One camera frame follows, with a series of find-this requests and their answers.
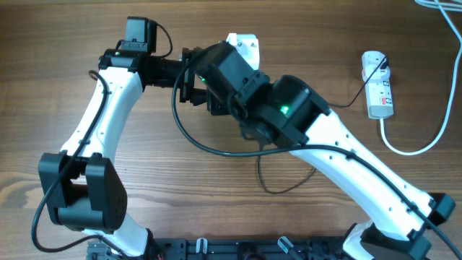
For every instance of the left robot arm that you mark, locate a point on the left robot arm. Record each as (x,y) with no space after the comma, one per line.
(82,190)

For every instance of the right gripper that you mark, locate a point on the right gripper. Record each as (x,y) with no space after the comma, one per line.
(217,106)

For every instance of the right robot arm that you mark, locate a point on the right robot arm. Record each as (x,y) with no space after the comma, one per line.
(290,115)

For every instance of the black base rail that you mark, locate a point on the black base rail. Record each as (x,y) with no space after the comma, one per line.
(309,248)

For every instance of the white power strip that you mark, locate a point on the white power strip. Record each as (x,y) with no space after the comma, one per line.
(376,74)

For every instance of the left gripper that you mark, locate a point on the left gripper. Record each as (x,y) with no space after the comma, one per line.
(195,95)

